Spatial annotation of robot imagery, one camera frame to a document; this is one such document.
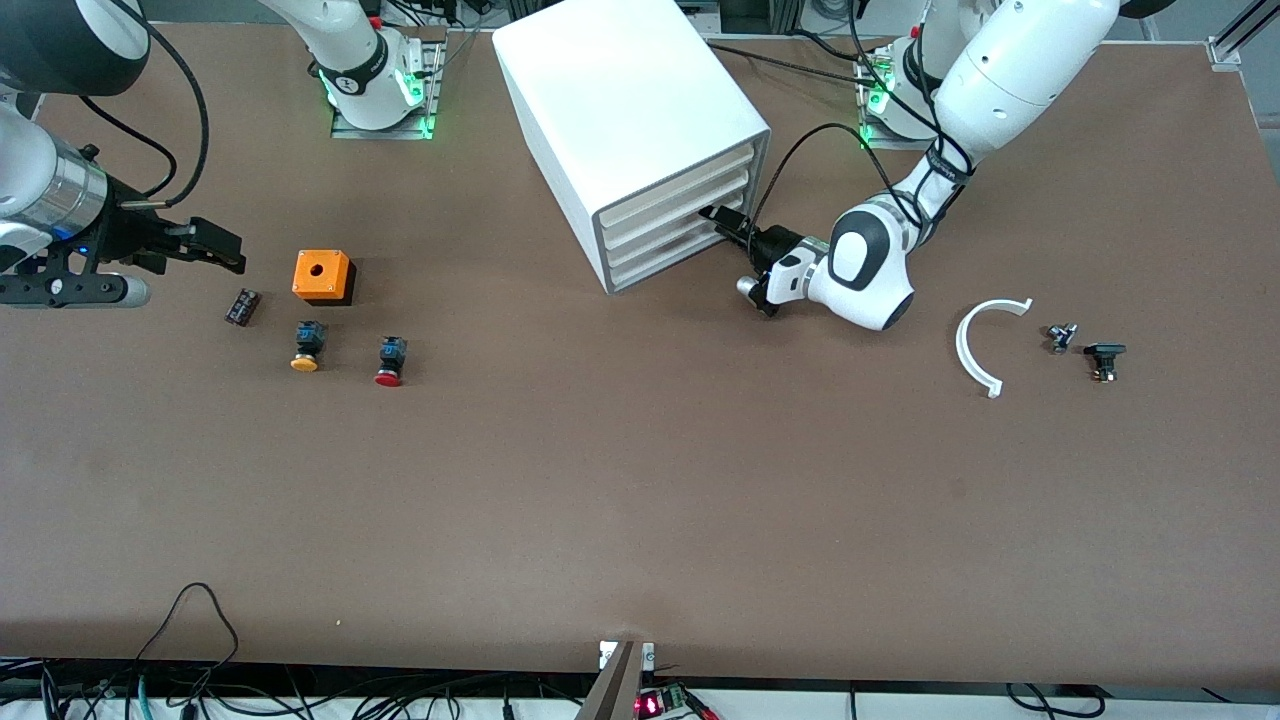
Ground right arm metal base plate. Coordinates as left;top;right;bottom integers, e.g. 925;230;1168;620
330;40;446;141

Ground white drawer cabinet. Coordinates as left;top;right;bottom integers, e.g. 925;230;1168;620
492;0;772;295

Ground black looped cable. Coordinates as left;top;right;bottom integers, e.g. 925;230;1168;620
135;582;241;691

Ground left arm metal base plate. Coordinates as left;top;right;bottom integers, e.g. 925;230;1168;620
857;45;931;153

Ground white half ring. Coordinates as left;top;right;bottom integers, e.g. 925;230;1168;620
955;298;1034;399

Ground yellow push button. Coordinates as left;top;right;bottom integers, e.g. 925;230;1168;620
290;320;329;373

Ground aluminium frame profile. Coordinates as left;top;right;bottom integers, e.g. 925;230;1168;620
1205;0;1280;71

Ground circuit board with red display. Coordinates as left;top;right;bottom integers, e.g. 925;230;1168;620
635;685;716;720

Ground white plastic drawer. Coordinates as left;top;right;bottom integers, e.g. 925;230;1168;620
609;225;748;290
600;143;754;231
603;168;752;251
606;195;736;270

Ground brown camera post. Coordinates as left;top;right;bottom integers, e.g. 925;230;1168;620
575;640;646;720

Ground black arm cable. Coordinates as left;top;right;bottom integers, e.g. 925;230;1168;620
78;18;212;206
750;0;976;241

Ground tangled black cable bundle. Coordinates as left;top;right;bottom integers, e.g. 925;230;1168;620
0;658;601;720

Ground black cable behind cabinet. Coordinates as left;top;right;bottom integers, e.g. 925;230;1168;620
705;38;886;89

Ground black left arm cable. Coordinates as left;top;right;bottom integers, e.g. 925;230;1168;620
750;0;976;241

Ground black coiled cable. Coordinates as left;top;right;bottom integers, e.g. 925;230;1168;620
1005;683;1106;719

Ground orange box with black base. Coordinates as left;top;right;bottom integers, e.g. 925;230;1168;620
292;250;357;307

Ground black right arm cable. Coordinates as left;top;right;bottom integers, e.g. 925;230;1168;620
78;18;212;206

